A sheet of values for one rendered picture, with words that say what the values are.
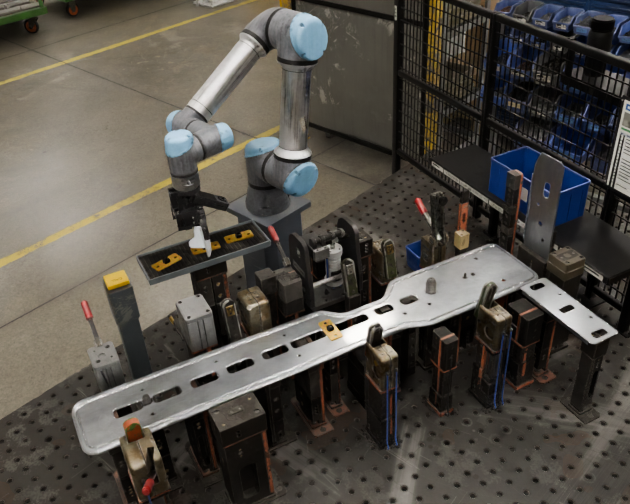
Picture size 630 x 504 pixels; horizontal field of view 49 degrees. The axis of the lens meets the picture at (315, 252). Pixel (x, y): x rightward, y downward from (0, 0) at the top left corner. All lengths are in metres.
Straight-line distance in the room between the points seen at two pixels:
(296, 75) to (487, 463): 1.20
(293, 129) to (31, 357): 2.08
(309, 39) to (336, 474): 1.19
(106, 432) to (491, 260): 1.24
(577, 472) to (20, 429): 1.62
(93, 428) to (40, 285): 2.40
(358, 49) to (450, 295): 2.73
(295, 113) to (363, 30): 2.49
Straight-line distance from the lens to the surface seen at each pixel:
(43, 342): 3.76
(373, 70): 4.54
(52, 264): 4.31
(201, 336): 1.93
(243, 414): 1.73
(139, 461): 1.65
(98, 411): 1.87
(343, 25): 4.61
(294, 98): 2.04
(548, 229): 2.22
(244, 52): 2.06
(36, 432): 2.32
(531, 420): 2.18
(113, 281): 2.00
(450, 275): 2.17
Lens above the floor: 2.30
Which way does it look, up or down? 35 degrees down
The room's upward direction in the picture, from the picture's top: 4 degrees counter-clockwise
